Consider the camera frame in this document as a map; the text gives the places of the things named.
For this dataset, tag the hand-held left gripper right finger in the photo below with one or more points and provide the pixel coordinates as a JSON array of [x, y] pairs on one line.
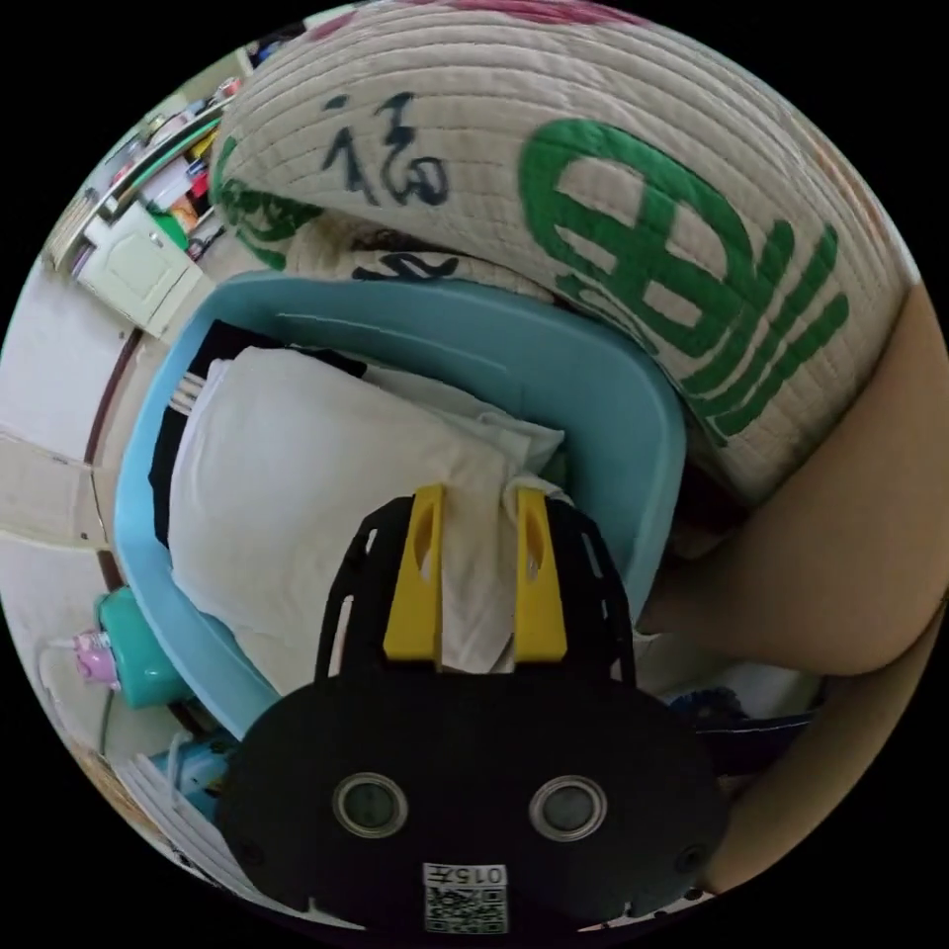
[[539, 593]]

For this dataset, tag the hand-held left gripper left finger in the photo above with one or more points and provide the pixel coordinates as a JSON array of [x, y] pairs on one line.
[[415, 593]]

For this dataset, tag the white short sleeve shirt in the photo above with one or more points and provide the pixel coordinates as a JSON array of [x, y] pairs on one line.
[[311, 482]]

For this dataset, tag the light blue plastic basket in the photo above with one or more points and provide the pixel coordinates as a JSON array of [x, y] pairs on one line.
[[563, 371]]

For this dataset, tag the teal plastic container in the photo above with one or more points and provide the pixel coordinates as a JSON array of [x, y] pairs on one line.
[[141, 652]]

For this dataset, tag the pile of clothes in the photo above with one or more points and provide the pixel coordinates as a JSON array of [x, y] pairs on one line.
[[167, 445]]

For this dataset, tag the person's body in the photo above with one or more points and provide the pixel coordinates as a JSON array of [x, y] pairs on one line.
[[830, 534]]

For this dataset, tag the white cupboard with shelf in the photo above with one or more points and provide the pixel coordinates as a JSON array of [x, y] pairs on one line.
[[141, 259]]

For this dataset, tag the bed with green-printed quilt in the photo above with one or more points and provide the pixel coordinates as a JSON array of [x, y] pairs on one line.
[[482, 133]]

